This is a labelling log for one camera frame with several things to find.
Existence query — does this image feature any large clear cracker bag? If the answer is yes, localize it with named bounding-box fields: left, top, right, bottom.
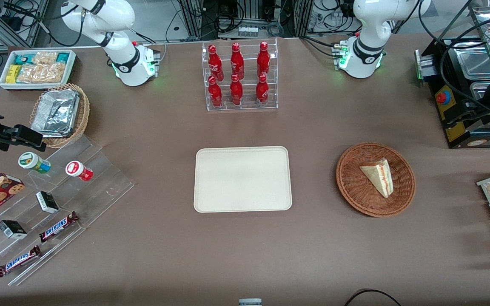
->
left=15, top=63, right=66, bottom=84

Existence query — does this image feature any thick black cable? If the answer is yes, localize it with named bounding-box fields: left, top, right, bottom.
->
left=417, top=0, right=490, bottom=116

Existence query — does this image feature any clear acrylic bottle rack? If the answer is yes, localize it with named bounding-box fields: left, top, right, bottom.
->
left=202, top=37, right=279, bottom=112

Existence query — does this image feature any red cola bottle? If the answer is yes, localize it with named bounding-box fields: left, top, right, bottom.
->
left=208, top=44, right=224, bottom=82
left=256, top=74, right=269, bottom=105
left=257, top=41, right=271, bottom=77
left=208, top=76, right=223, bottom=108
left=231, top=42, right=245, bottom=80
left=230, top=74, right=243, bottom=106

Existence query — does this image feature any round brown wicker basket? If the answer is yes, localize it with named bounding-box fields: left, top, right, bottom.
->
left=336, top=142, right=416, bottom=218

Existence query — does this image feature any oval wicker basket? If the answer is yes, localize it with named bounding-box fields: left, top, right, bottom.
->
left=29, top=83, right=91, bottom=149

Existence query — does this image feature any cream rectangular tray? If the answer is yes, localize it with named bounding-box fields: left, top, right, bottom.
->
left=193, top=146, right=293, bottom=213

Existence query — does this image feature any small clear cracker bag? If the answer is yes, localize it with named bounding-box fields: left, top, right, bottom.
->
left=31, top=52, right=60, bottom=65

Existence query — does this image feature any yellow snack pack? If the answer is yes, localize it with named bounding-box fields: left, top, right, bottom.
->
left=5, top=65, right=22, bottom=84

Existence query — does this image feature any aluminium foil tray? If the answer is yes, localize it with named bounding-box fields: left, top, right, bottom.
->
left=31, top=89, right=80, bottom=138

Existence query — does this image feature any steel food pan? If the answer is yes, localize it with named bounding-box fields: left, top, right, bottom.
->
left=470, top=81, right=490, bottom=108
left=458, top=48, right=490, bottom=80

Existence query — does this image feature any black food warmer machine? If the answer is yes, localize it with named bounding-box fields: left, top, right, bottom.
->
left=415, top=37, right=490, bottom=149

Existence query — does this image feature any white plastic snack bin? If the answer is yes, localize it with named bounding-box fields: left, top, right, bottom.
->
left=0, top=49, right=77, bottom=91

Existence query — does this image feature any green lid cup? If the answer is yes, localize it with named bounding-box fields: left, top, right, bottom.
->
left=18, top=152, right=51, bottom=174

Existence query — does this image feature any triangular sandwich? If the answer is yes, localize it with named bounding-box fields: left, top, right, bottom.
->
left=359, top=158, right=394, bottom=199

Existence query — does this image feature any snickers chocolate bar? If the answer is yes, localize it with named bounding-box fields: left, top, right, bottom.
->
left=0, top=245, right=42, bottom=278
left=39, top=211, right=80, bottom=243

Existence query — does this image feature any black cable loop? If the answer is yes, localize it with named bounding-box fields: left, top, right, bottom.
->
left=344, top=289, right=403, bottom=306

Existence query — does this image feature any clear acrylic stepped display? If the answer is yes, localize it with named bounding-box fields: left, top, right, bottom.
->
left=0, top=134, right=135, bottom=286

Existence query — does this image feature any small black carton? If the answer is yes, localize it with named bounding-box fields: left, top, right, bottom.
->
left=36, top=191, right=60, bottom=214
left=0, top=220, right=28, bottom=239

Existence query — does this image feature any red lid cup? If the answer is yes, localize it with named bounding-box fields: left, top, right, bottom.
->
left=66, top=161, right=94, bottom=182

